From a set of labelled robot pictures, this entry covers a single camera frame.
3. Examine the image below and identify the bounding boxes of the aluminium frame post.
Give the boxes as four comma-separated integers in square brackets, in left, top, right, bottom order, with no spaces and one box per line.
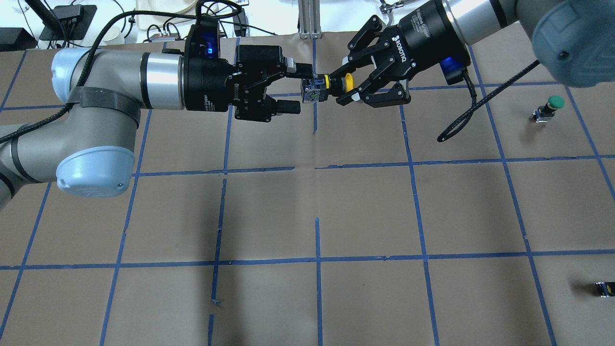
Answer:
[298,0,322,40]

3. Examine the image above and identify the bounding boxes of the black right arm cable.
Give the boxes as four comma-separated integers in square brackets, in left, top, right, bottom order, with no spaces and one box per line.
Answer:
[436,60,541,142]

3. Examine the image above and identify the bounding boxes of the yellow push button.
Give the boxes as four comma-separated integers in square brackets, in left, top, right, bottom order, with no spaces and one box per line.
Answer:
[301,73,355,103]

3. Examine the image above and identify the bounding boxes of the green push button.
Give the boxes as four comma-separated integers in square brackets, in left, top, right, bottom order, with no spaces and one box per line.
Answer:
[532,96,566,124]

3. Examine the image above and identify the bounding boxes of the black power adapter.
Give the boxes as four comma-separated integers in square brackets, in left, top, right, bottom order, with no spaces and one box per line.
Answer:
[232,10,250,37]

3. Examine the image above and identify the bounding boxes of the black braided left cable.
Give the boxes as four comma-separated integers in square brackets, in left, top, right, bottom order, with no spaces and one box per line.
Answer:
[0,0,243,145]

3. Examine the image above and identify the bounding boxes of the small black yellow switch block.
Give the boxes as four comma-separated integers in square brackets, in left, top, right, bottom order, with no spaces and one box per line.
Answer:
[595,281,615,297]

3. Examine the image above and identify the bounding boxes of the black device on desk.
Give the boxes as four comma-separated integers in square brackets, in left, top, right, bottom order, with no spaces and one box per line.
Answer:
[35,5,98,41]

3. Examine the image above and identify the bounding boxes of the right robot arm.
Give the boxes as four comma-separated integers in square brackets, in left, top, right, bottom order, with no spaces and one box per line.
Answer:
[329,0,615,108]

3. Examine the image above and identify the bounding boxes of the white power strip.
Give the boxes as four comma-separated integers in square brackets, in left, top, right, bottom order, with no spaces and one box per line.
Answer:
[142,25,183,43]

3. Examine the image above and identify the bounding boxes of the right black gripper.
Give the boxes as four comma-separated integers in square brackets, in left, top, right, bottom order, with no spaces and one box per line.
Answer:
[329,2,470,107]

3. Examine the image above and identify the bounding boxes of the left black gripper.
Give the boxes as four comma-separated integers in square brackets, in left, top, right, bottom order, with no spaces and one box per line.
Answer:
[183,17,314,121]

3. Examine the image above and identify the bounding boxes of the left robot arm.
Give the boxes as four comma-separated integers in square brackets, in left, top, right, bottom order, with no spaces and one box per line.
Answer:
[0,15,313,207]

